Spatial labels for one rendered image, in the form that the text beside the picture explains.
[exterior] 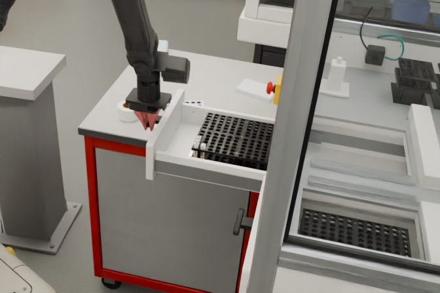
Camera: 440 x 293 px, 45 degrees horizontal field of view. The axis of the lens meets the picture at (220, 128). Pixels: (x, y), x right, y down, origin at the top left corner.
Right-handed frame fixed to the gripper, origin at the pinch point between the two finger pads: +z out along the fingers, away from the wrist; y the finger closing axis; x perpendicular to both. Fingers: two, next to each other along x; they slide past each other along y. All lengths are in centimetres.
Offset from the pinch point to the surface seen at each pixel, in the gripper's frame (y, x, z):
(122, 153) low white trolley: -13.5, 14.2, 21.7
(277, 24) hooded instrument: 23, 83, 1
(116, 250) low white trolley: -17, 14, 65
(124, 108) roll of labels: -14.9, 20.8, 9.8
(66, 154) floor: -75, 89, 90
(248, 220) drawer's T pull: 30.9, -28.1, -1.3
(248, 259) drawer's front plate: 33, -40, -3
